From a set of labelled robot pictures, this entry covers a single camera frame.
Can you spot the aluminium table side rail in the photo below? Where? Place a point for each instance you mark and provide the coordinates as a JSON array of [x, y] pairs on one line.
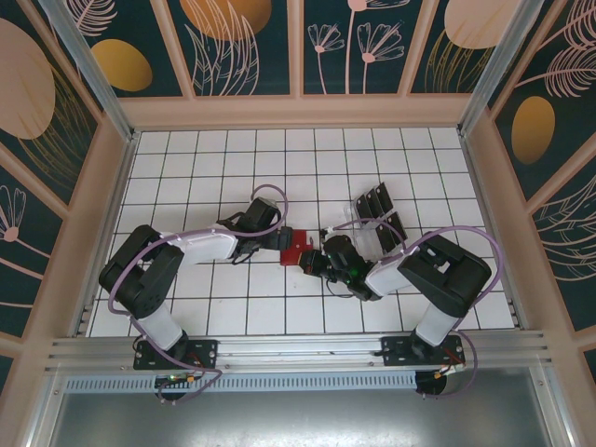
[[491, 223], [111, 223]]

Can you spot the aluminium mounting rail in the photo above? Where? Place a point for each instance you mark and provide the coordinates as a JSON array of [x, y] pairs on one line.
[[298, 347]]

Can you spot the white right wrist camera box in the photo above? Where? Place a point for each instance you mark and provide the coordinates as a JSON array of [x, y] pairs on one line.
[[327, 230]]

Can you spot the aluminium frame post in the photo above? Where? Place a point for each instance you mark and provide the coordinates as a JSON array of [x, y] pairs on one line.
[[86, 65], [498, 65]]

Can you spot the grey metal panel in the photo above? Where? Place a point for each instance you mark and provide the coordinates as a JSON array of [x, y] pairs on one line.
[[298, 419]]

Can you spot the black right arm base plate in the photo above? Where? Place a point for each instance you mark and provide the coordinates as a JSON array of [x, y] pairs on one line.
[[396, 351]]

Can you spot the red leather card holder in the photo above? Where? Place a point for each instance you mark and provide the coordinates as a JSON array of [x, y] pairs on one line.
[[295, 253]]

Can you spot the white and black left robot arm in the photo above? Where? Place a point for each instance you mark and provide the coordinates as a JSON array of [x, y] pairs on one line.
[[205, 244]]

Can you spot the tray of black blocks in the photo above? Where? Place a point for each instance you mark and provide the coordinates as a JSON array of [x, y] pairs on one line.
[[365, 242]]

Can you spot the black credit card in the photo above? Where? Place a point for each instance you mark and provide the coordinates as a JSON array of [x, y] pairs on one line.
[[373, 200], [362, 206], [396, 222], [385, 236], [384, 194]]

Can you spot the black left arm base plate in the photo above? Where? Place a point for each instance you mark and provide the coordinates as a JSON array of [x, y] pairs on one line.
[[205, 349]]

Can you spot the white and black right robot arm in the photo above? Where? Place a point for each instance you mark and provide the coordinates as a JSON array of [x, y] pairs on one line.
[[447, 279]]

